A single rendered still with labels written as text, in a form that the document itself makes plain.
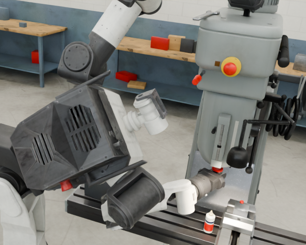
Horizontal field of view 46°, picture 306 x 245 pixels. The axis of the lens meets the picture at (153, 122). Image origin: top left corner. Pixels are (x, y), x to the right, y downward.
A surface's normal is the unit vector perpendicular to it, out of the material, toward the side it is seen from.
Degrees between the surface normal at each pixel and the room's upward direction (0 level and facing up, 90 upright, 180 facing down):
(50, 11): 90
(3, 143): 13
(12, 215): 90
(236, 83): 90
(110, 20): 62
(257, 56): 90
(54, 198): 0
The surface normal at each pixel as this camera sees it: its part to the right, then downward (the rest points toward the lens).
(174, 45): -0.17, 0.39
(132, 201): 0.29, -0.51
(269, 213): 0.09, -0.91
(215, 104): -0.41, 0.34
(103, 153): -0.26, -0.08
